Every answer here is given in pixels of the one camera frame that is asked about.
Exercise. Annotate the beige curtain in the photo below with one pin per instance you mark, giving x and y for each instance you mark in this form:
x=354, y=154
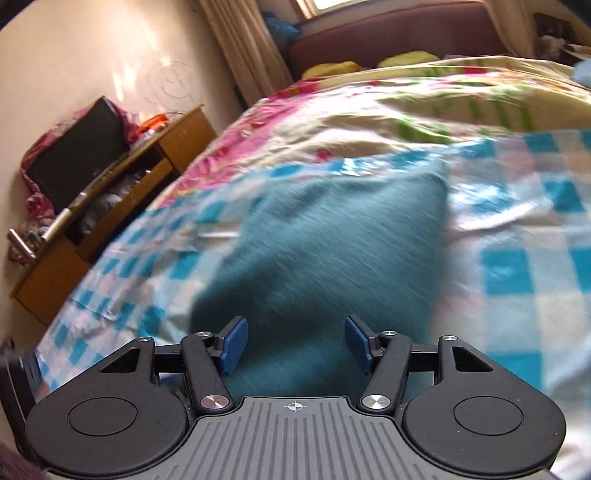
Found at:
x=252, y=55
x=514, y=26

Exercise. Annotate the beige curtain left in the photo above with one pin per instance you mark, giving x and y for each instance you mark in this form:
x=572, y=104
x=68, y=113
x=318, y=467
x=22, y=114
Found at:
x=252, y=55

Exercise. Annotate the blue checkered plastic sheet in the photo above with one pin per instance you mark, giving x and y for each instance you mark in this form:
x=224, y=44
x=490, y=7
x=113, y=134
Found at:
x=514, y=279

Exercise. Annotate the window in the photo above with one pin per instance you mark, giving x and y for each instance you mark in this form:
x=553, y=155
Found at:
x=311, y=9

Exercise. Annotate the blue plastic bag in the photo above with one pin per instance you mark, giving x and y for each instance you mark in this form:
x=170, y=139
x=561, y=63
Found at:
x=284, y=34

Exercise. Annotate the beige curtain right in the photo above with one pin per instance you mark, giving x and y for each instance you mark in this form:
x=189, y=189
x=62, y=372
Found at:
x=514, y=26

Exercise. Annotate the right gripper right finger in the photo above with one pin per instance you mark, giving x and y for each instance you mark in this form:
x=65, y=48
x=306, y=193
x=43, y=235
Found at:
x=382, y=356

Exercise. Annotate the wooden side cabinet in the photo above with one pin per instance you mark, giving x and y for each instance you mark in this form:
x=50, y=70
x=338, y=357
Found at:
x=57, y=256

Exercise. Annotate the blue grey pillow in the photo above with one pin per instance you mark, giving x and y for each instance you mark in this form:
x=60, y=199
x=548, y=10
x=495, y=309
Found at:
x=581, y=73

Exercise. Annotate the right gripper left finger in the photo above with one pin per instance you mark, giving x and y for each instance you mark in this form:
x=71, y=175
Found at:
x=207, y=358

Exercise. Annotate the floral colourful quilt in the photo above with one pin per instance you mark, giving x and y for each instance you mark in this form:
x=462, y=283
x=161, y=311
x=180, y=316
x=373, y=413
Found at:
x=390, y=109

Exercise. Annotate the yellow green cushion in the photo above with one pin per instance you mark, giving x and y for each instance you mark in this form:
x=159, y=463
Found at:
x=409, y=58

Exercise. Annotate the teal fuzzy sweater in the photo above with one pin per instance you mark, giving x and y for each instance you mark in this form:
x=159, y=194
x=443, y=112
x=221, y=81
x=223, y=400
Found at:
x=311, y=254

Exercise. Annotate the black speaker box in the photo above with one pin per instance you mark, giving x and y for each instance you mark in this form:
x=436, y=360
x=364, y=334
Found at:
x=71, y=162

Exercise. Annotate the dark bag on nightstand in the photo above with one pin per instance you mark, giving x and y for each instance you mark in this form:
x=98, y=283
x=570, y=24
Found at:
x=553, y=35

